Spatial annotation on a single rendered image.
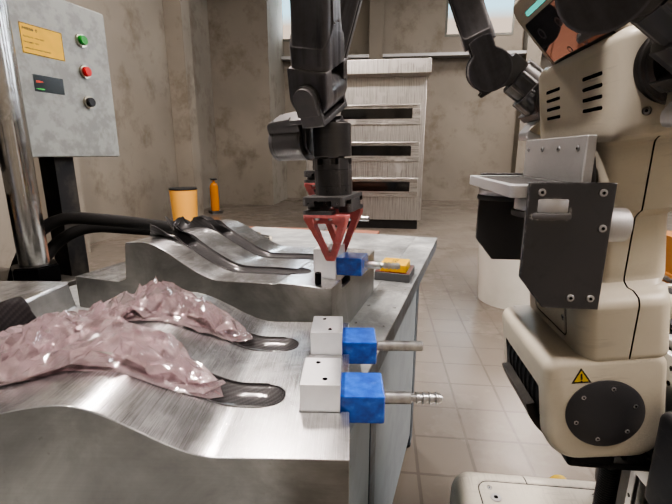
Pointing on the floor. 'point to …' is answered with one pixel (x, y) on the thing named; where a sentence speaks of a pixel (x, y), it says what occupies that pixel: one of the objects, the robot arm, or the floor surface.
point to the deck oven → (387, 137)
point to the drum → (183, 202)
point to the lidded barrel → (500, 282)
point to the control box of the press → (64, 102)
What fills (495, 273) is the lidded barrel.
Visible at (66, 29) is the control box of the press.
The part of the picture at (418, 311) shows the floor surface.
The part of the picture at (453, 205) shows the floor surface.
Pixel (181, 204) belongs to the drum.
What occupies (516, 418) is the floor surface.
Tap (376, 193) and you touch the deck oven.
